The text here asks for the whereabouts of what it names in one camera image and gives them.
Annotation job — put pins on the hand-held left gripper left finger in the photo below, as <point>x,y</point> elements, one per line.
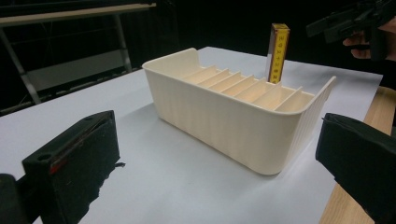
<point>77,161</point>

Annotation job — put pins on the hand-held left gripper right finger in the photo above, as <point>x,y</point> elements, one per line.
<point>361,155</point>

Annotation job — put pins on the yellow wooden ruler block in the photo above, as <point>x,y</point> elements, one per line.
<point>278,53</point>

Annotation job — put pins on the cream plastic divided organizer box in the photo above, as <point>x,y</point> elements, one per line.
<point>230,121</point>

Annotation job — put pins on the white table cover sheet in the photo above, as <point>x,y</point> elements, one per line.
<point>162,174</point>

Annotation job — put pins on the metal frame table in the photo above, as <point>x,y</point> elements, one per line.
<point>71,46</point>

